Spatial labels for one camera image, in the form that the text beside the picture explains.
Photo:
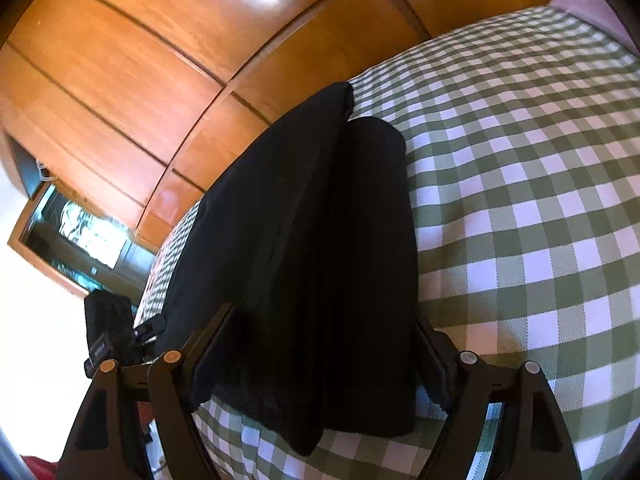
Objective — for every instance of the wood framed window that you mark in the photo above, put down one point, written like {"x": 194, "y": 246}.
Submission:
{"x": 75, "y": 240}

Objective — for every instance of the wooden wardrobe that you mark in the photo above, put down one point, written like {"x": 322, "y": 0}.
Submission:
{"x": 175, "y": 85}

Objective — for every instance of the green checked bed blanket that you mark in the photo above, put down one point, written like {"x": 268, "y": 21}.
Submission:
{"x": 500, "y": 210}

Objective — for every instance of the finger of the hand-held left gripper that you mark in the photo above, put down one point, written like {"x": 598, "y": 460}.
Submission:
{"x": 150, "y": 328}

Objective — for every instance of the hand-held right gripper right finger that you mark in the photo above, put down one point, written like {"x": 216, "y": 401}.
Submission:
{"x": 435, "y": 365}

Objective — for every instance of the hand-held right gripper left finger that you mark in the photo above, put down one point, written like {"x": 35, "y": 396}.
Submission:
{"x": 210, "y": 355}

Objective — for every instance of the black pants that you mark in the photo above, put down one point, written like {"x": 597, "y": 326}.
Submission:
{"x": 310, "y": 260}

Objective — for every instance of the person's left forearm red sleeve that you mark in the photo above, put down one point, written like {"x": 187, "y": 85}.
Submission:
{"x": 40, "y": 467}

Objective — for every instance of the pink bed sheet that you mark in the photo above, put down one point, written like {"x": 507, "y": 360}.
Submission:
{"x": 590, "y": 7}

